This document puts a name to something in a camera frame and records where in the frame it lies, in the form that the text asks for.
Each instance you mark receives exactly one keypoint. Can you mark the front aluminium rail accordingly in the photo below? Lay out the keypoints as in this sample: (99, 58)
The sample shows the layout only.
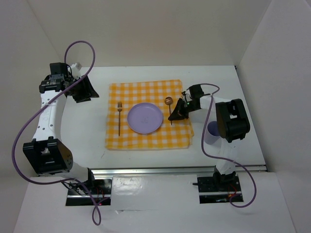
(153, 171)

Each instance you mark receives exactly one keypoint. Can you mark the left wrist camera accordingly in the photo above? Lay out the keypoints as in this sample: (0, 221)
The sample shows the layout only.
(75, 70)

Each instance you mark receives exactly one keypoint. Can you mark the copper fork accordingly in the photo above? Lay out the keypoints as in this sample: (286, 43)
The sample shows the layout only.
(119, 108)

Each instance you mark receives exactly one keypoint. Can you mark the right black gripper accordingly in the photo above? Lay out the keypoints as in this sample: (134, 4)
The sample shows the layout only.
(179, 112)

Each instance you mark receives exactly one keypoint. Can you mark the copper spoon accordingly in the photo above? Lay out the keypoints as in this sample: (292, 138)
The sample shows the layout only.
(168, 102)

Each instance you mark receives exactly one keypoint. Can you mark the lilac plastic cup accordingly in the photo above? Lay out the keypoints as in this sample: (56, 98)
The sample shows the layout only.
(212, 133)

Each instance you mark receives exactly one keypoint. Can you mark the lilac plastic plate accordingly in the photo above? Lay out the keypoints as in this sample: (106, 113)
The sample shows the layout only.
(145, 118)

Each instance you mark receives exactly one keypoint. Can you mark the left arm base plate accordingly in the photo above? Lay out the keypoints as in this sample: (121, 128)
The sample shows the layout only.
(100, 190)

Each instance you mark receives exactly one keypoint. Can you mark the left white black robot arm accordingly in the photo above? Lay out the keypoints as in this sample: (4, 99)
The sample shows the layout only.
(46, 152)

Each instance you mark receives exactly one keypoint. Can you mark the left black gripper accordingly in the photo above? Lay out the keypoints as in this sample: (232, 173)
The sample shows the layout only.
(88, 91)

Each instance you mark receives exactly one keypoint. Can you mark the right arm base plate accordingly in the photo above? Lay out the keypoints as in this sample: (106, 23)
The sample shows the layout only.
(210, 192)

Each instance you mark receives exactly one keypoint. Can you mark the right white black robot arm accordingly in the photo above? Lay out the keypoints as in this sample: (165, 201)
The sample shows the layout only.
(225, 126)

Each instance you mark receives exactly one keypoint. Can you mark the yellow white checkered cloth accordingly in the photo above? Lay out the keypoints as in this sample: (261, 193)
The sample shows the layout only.
(170, 135)

